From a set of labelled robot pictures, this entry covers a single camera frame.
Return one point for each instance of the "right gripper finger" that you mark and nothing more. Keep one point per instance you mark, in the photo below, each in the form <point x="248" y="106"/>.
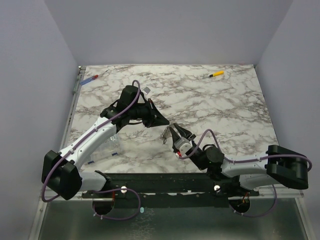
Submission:
<point x="175" y="137"/>
<point x="184" y="132"/>

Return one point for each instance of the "aluminium side rail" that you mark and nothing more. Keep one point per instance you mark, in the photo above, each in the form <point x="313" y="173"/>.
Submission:
<point x="72" y="109"/>

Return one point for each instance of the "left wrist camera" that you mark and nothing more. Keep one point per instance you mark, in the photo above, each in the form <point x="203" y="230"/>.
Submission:
<point x="146" y="90"/>

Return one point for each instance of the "metal carabiner with key rings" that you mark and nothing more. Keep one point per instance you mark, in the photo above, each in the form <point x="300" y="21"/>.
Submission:
<point x="166" y="134"/>

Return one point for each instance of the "blue red screwdriver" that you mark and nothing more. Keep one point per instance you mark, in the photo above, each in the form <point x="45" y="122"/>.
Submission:
<point x="92" y="78"/>

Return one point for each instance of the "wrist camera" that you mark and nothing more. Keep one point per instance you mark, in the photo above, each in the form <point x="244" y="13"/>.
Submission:
<point x="181" y="147"/>
<point x="146" y="90"/>

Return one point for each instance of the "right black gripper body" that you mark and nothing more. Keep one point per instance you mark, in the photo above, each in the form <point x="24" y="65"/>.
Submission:
<point x="190" y="138"/>

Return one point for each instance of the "yellow screwdriver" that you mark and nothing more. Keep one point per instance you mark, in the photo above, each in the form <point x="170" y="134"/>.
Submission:
<point x="216" y="74"/>

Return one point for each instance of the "black mounting rail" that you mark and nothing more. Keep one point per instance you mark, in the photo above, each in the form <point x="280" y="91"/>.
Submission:
<point x="170" y="190"/>

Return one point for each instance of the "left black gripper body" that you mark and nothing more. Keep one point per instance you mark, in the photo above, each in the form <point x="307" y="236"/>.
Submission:
<point x="144" y="113"/>

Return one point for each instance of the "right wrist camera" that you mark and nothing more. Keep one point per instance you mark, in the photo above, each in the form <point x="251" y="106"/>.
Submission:
<point x="181" y="147"/>

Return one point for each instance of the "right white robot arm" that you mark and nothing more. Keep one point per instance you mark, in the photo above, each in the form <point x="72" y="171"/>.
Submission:
<point x="278" y="165"/>

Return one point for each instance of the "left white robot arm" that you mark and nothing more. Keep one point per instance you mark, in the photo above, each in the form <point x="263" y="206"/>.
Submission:
<point x="61" y="170"/>

